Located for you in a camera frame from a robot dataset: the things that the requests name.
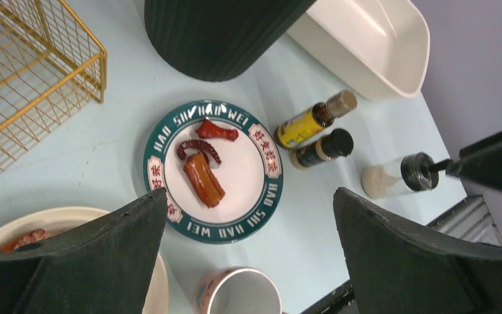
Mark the patterned rim white plate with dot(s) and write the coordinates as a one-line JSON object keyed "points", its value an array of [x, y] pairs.
{"points": [[251, 172]]}

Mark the black plastic trash bin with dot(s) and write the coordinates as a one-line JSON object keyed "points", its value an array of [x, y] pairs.
{"points": [[218, 40]]}

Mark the black lid spice jar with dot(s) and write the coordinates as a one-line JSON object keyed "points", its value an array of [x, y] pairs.
{"points": [[405, 175]]}

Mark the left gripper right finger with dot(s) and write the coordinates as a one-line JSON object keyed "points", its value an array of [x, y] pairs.
{"points": [[399, 266]]}

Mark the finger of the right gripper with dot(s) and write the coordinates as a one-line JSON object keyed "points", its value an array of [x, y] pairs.
{"points": [[479, 163]]}

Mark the cream round plate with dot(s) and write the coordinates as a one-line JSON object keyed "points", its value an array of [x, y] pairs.
{"points": [[60, 219]]}

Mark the red sausage piece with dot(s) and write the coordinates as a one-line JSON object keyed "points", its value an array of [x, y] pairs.
{"points": [[209, 130]]}

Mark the brown cap small bottle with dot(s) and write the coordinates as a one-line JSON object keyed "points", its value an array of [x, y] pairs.
{"points": [[315, 119]]}

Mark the black cap pepper jar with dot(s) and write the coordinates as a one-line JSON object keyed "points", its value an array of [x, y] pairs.
{"points": [[327, 148]]}

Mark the white rectangular basin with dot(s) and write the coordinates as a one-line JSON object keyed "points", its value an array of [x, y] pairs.
{"points": [[378, 48]]}

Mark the yellow wire mesh rack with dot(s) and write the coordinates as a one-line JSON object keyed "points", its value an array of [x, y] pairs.
{"points": [[51, 65]]}

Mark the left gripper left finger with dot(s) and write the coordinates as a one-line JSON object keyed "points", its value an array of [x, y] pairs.
{"points": [[102, 266]]}

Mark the brown meat piece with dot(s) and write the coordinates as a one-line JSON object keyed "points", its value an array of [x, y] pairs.
{"points": [[28, 238]]}

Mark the pink ceramic mug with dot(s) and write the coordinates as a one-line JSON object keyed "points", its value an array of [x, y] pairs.
{"points": [[236, 290]]}

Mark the orange sausage on patterned plate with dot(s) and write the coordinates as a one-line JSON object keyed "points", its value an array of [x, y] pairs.
{"points": [[203, 180]]}

